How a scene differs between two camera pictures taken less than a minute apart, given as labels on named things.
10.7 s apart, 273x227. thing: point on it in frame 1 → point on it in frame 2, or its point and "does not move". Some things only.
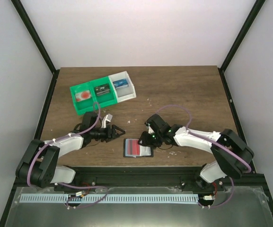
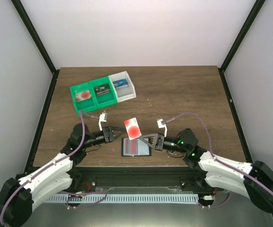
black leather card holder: [131, 148] does not move
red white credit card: [132, 148] → [132, 128]
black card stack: [102, 89] does not move
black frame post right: [255, 10] does not move
